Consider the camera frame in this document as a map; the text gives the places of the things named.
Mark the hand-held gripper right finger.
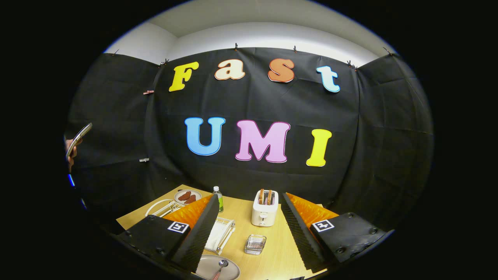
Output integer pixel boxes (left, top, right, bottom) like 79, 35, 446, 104
281, 192, 389, 273

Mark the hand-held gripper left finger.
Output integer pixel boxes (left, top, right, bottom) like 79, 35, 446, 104
111, 194, 220, 273

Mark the white wire dish rack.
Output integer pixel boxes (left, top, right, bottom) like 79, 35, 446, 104
145, 199, 236, 255

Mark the grey round plate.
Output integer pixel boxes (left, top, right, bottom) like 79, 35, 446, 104
195, 255, 241, 280

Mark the wooden-handled metal spoon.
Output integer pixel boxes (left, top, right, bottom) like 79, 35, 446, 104
212, 259, 229, 280

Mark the metal wire basket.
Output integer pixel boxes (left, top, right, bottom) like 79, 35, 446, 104
244, 234, 267, 256

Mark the small beige meat plate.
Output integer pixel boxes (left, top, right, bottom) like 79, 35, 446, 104
174, 189, 202, 205

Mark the white toaster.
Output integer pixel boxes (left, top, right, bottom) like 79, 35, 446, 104
251, 189, 279, 227

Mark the green label tea bottle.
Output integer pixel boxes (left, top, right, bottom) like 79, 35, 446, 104
212, 186, 224, 213

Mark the black backdrop cloth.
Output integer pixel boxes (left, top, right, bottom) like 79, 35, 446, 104
66, 47, 434, 234

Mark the smartphone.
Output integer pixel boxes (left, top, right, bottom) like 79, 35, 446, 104
65, 122, 93, 160

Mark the row of black cloth clips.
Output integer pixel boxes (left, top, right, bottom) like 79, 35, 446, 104
112, 43, 393, 71

